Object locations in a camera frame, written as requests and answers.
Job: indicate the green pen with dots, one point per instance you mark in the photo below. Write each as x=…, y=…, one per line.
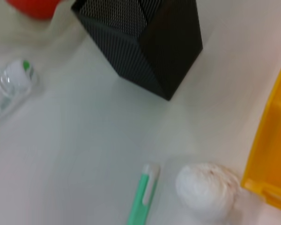
x=140, y=201

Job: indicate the white paper ball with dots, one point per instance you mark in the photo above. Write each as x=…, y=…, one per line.
x=206, y=192

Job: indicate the clear green-label water bottle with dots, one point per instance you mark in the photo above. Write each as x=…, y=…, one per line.
x=11, y=82

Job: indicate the orange fruit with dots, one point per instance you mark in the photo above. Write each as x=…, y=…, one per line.
x=32, y=8

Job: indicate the black mesh pen holder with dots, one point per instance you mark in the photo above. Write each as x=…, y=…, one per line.
x=142, y=47

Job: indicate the yellow plastic bin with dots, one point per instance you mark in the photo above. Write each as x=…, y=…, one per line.
x=274, y=145

